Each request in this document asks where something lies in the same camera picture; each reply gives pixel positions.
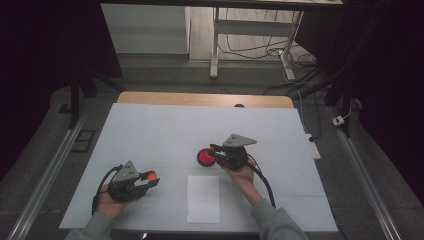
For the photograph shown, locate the right hand-held gripper cable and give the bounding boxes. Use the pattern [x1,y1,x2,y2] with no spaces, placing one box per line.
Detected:
[245,154,277,210]

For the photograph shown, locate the round red ink pad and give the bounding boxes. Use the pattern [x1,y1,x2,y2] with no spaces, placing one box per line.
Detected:
[196,147,218,168]

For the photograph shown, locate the white power strip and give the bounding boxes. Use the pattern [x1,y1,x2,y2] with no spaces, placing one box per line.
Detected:
[305,133,322,160]

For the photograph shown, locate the white cabinet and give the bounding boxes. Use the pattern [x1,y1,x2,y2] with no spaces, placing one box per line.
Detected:
[100,3,191,55]

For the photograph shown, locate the small white paper sheet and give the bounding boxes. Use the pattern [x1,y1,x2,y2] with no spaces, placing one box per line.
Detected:
[186,175,221,225]

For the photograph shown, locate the black curtain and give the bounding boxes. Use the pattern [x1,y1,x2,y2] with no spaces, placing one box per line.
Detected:
[0,0,123,183]
[294,0,424,203]

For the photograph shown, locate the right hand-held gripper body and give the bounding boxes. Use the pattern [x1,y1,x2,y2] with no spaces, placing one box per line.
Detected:
[215,133,258,172]

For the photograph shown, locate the person's left hand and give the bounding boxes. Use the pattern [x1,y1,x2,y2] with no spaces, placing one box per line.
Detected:
[95,184,135,220]

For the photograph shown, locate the person's right hand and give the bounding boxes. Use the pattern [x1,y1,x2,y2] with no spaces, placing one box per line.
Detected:
[221,157,260,194]

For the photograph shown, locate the large white table cover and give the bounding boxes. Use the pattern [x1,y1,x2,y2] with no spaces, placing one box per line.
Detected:
[58,102,339,234]

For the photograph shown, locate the black metal stand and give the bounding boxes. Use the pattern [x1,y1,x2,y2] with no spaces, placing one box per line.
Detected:
[293,13,382,138]
[67,64,125,130]

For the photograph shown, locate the white desk frame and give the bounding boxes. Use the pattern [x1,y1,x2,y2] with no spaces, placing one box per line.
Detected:
[99,0,344,81]

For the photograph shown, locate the aluminium floor rail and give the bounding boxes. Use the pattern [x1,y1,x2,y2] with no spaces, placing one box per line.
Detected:
[6,99,92,240]
[327,105,403,240]

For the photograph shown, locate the black floor cables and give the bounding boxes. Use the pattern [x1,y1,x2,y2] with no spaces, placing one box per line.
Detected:
[217,8,322,98]

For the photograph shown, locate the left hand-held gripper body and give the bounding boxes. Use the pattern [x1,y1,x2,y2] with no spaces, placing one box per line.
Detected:
[106,160,150,203]

